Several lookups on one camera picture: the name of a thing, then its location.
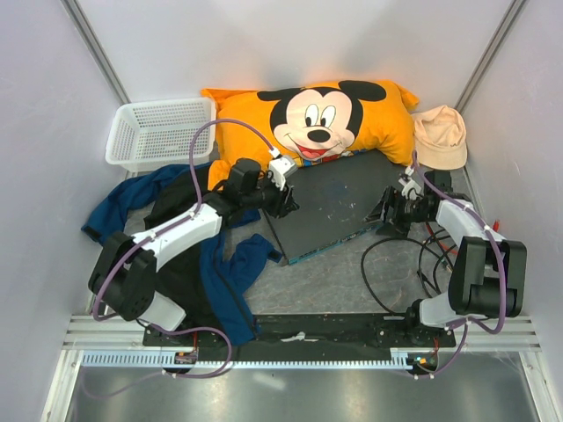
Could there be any red ethernet cable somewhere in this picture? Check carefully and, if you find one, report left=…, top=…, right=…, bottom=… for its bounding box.
left=424, top=217, right=502, bottom=258

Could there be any aluminium frame rail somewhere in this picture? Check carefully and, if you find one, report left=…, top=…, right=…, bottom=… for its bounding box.
left=62, top=316, right=541, bottom=353

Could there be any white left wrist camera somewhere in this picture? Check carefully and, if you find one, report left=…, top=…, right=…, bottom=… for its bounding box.
left=268, top=155, right=297, bottom=191

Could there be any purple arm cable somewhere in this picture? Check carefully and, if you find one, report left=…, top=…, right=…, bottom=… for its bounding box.
left=91, top=118, right=282, bottom=379
left=411, top=150, right=507, bottom=380

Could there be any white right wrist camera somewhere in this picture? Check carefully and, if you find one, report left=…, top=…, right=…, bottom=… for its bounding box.
left=398, top=173, right=422, bottom=200

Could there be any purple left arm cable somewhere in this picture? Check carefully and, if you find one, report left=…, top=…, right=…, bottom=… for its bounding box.
left=91, top=118, right=282, bottom=379

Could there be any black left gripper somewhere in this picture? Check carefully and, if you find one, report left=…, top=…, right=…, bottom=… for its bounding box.
left=242, top=171, right=300, bottom=220

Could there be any dark grey network switch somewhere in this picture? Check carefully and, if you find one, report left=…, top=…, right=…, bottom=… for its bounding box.
left=267, top=149, right=405, bottom=265

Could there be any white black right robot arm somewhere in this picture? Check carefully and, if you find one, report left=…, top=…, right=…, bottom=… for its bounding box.
left=364, top=170, right=527, bottom=346

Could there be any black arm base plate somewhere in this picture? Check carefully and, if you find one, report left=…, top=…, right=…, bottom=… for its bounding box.
left=143, top=312, right=457, bottom=362

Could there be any beige bucket hat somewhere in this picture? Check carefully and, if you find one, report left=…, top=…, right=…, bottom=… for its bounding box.
left=412, top=105, right=467, bottom=171

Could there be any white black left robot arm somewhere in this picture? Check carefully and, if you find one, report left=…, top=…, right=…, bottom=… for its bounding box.
left=88, top=156, right=298, bottom=346

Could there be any white plastic mesh basket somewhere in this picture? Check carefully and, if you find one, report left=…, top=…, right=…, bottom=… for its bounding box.
left=105, top=97, right=216, bottom=173

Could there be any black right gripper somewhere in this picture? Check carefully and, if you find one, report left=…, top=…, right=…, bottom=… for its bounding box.
left=362, top=186, right=432, bottom=238

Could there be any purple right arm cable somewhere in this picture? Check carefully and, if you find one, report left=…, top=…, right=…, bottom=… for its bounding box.
left=411, top=150, right=507, bottom=380

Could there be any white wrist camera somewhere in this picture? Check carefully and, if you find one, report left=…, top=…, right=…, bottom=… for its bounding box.
left=398, top=173, right=422, bottom=200
left=268, top=155, right=297, bottom=191

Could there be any orange Mickey Mouse pillow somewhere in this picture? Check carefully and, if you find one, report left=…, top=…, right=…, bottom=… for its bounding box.
left=201, top=80, right=419, bottom=189

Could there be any blue and black jacket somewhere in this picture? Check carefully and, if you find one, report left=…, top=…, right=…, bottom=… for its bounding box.
left=82, top=164, right=282, bottom=346

